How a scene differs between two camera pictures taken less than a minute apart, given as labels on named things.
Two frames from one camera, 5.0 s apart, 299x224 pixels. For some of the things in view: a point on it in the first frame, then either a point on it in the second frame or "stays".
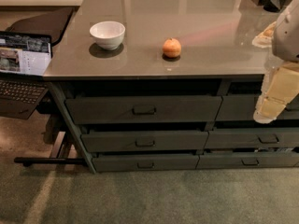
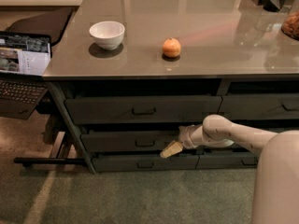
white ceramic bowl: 108,35 stays
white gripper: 287,36 → 187,137
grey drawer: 145,141 stays
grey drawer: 241,107 stays
